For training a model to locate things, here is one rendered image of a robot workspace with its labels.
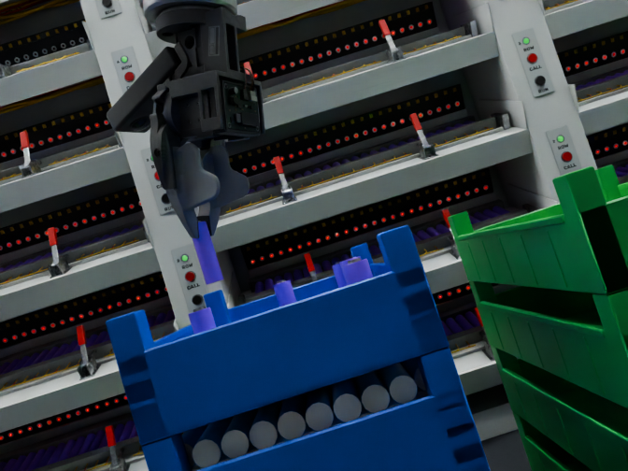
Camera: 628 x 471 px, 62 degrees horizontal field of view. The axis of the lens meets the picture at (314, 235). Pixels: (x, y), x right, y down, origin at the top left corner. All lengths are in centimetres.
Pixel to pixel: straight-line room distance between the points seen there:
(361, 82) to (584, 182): 67
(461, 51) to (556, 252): 68
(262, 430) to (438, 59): 80
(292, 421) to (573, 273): 21
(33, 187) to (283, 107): 47
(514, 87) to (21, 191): 91
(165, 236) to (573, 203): 73
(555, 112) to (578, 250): 69
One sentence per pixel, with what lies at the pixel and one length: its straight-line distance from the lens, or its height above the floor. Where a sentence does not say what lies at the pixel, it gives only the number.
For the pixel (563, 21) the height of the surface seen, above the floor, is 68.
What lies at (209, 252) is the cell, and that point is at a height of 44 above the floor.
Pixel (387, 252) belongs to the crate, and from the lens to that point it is 33.
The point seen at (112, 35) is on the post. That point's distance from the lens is 108.
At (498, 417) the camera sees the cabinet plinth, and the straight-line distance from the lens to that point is 105.
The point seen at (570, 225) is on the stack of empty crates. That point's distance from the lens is 38.
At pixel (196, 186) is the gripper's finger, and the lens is 51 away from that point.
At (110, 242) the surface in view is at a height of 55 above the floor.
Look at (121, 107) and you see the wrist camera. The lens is 60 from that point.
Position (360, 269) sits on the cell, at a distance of 35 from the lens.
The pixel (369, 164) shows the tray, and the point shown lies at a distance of 102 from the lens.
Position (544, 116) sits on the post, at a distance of 105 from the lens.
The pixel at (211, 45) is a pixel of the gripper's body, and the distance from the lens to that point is 52.
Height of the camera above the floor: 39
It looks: 3 degrees up
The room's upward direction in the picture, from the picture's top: 18 degrees counter-clockwise
